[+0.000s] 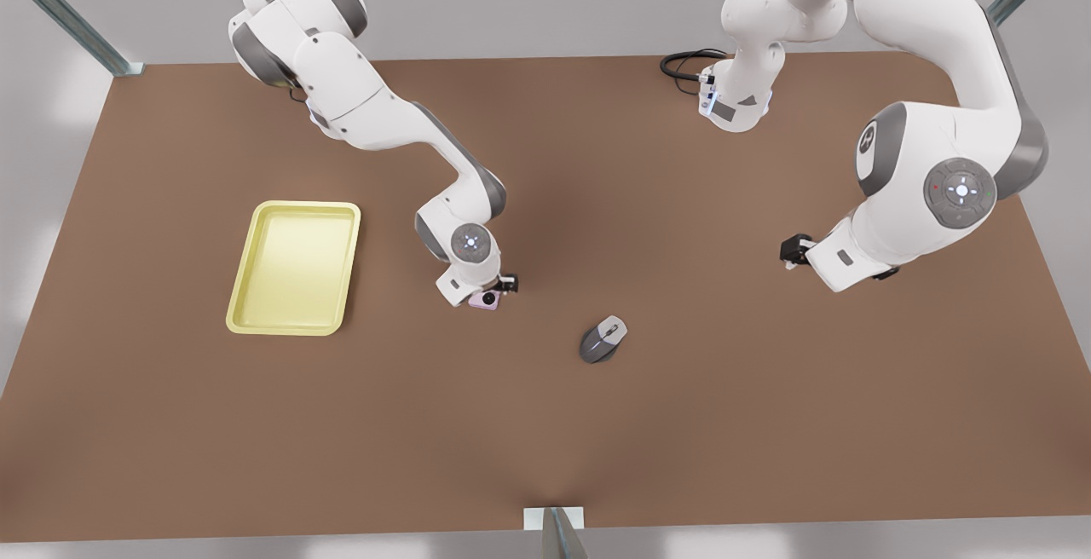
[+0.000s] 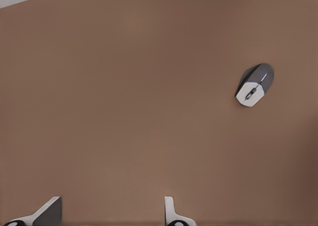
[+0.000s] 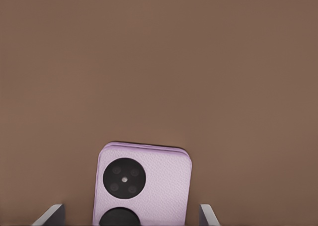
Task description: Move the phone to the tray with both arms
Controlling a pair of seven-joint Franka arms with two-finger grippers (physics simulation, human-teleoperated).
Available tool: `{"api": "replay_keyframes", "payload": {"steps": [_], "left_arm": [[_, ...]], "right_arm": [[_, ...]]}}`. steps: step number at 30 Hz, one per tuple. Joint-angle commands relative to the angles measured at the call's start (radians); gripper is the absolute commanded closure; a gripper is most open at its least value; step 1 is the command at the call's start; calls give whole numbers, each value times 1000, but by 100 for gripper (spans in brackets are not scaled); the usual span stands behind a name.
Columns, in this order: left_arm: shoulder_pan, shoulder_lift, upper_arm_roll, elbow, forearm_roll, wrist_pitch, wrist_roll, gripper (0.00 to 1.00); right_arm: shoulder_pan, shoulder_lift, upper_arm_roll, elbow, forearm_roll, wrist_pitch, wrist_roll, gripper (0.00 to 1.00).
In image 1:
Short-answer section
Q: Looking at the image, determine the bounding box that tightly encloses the grey computer mouse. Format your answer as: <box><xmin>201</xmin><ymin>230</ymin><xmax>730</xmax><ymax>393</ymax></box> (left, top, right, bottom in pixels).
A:
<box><xmin>579</xmin><ymin>314</ymin><xmax>629</xmax><ymax>366</ymax></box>

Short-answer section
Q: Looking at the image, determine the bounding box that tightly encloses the black cable loop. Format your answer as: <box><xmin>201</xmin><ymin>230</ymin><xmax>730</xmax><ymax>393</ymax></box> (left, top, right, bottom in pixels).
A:
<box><xmin>660</xmin><ymin>49</ymin><xmax>730</xmax><ymax>96</ymax></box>

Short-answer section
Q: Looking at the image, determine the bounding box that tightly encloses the yellow rectangular tray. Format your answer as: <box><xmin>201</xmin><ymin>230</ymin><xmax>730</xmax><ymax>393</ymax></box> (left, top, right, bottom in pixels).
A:
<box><xmin>225</xmin><ymin>200</ymin><xmax>362</xmax><ymax>337</ymax></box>

